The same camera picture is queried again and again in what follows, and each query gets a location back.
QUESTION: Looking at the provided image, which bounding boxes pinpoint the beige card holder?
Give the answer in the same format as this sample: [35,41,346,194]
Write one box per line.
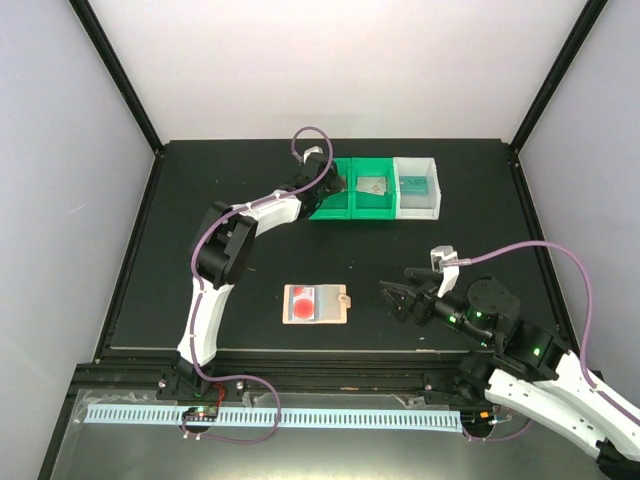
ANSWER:
[282,284,351,325]

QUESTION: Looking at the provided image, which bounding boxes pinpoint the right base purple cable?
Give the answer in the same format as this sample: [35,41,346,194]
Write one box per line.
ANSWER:
[462,414,534,445]

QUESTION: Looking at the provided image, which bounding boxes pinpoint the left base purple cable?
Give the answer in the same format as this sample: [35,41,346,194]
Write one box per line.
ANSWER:
[179,374,282,445]

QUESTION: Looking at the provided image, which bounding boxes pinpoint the small circuit board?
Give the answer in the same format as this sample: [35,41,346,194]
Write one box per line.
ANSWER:
[460,410,505,427]
[182,406,219,423]

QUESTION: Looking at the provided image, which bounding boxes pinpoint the black frame post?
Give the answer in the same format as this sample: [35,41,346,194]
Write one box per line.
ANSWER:
[69,0,164,155]
[510,0,608,154]

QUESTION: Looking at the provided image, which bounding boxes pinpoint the right small circuit board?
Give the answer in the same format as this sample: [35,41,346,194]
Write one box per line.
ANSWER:
[460,410,505,427]

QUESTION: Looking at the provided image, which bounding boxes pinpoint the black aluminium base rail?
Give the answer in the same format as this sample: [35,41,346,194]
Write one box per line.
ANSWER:
[94,349,586,396]

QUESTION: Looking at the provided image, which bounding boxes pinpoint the green bin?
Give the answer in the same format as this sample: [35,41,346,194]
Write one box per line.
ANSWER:
[350,157,396,221]
[310,157,351,221]

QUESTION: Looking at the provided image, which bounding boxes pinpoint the teal card in bin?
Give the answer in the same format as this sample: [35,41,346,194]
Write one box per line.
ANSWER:
[399,175,429,196]

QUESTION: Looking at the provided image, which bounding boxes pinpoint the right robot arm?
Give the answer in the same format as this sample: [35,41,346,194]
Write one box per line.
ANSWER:
[380,268,639,479]

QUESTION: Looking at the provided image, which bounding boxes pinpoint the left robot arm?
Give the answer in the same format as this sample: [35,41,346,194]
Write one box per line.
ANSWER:
[176,147,345,399]

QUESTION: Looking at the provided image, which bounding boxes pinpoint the left black frame post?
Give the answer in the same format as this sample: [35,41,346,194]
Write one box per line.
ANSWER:
[69,0,164,155]

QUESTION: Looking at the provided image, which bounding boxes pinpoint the white slotted cable duct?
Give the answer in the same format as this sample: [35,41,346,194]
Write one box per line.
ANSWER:
[83,404,463,433]

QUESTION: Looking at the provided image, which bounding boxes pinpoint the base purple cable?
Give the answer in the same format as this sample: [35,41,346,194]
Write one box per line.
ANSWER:
[179,374,282,445]
[462,414,534,445]

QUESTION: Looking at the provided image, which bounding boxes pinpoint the white bin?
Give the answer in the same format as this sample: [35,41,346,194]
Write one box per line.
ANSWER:
[393,157,442,221]

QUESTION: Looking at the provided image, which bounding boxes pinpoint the middle green bin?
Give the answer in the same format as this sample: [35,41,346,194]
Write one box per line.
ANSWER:
[350,157,396,221]

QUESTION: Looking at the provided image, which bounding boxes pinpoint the left green bin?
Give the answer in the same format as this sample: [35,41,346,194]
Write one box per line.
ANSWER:
[310,157,351,221]

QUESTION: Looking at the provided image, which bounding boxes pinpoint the right black frame post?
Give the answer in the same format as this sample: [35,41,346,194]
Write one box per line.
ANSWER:
[510,0,608,154]

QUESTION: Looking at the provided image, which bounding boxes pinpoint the grey patterned card in bin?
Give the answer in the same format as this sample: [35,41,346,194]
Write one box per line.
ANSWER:
[356,176,389,196]

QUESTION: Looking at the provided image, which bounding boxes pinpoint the left small circuit board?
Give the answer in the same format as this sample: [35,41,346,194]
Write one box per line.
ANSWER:
[182,406,219,423]

